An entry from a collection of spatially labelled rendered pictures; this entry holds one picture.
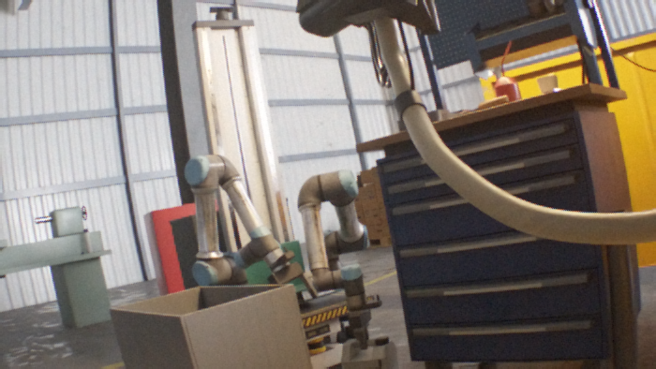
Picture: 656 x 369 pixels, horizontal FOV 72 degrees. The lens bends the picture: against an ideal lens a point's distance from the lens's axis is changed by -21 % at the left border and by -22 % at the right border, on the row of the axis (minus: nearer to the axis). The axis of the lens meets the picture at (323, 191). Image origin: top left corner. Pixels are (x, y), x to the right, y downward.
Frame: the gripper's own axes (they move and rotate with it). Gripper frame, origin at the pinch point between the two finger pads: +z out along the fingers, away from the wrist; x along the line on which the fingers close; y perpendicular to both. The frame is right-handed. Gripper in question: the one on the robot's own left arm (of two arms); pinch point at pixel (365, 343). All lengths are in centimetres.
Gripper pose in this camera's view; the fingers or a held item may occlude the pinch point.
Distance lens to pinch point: 214.9
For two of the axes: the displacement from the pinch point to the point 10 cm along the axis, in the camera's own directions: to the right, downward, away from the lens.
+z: 1.9, 9.8, -0.2
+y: -9.1, 1.9, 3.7
